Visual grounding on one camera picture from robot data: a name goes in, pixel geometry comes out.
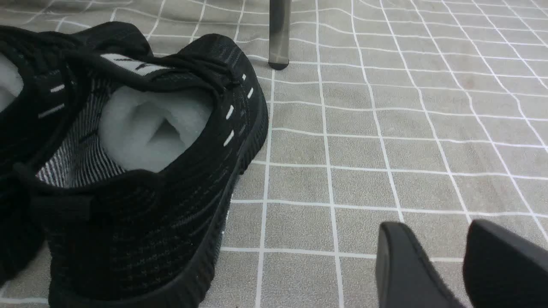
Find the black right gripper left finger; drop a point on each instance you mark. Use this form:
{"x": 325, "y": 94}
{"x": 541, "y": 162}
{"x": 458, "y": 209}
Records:
{"x": 405, "y": 276}

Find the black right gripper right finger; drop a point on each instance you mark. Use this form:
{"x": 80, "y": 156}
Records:
{"x": 502, "y": 269}

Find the stainless steel shoe rack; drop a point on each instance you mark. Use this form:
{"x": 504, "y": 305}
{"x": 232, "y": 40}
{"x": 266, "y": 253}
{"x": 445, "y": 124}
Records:
{"x": 279, "y": 26}

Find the grey checkered floor cloth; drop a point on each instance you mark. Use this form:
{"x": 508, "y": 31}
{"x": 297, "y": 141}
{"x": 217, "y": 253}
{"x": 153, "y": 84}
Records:
{"x": 431, "y": 112}

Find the right black knit sneaker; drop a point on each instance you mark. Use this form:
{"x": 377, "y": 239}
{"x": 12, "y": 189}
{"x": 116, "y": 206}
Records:
{"x": 134, "y": 198}

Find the black knit sneaker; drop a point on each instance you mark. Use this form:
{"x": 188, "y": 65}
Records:
{"x": 41, "y": 85}
{"x": 134, "y": 198}

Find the left black knit sneaker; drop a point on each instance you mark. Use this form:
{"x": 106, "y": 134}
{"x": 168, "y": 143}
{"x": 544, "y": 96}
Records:
{"x": 41, "y": 85}

